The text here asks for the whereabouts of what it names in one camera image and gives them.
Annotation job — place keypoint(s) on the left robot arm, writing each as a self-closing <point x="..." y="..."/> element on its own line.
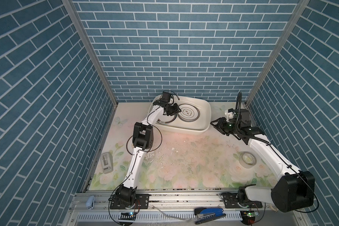
<point x="142" y="141"/>

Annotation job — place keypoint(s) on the right circuit board with LED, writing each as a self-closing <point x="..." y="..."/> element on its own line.
<point x="248" y="217"/>

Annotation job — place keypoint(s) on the left circuit board with LED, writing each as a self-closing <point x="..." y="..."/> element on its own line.
<point x="127" y="218"/>

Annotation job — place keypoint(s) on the light blue small device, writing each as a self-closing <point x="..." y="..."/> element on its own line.
<point x="90" y="202"/>

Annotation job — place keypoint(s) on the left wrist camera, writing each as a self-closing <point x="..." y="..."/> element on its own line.
<point x="166" y="97"/>

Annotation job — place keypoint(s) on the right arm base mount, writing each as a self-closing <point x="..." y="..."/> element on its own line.
<point x="231" y="201"/>

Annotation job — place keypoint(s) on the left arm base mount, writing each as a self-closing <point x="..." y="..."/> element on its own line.
<point x="141" y="201"/>

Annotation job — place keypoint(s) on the blue black stapler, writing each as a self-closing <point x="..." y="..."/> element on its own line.
<point x="204" y="215"/>

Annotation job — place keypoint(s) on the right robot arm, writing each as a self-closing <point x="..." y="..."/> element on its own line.
<point x="294" y="189"/>

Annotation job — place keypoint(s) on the clear tape roll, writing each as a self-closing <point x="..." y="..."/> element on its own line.
<point x="247" y="160"/>

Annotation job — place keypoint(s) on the white plate black clover outline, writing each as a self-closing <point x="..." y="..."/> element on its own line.
<point x="189" y="113"/>

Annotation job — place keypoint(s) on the circuit board with led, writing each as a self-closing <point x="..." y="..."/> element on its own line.
<point x="127" y="218"/>
<point x="248" y="217"/>

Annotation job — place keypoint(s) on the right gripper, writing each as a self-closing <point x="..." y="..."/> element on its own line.
<point x="221" y="120"/>

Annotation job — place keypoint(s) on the orange sunburst plate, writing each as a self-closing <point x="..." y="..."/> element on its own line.
<point x="129" y="146"/>

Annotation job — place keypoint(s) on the white plastic bin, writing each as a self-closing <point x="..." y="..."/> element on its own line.
<point x="195" y="128"/>

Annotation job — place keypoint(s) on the grey rectangular device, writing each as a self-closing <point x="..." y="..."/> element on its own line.
<point x="107" y="162"/>

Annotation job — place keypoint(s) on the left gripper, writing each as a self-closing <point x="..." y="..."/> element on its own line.
<point x="175" y="109"/>

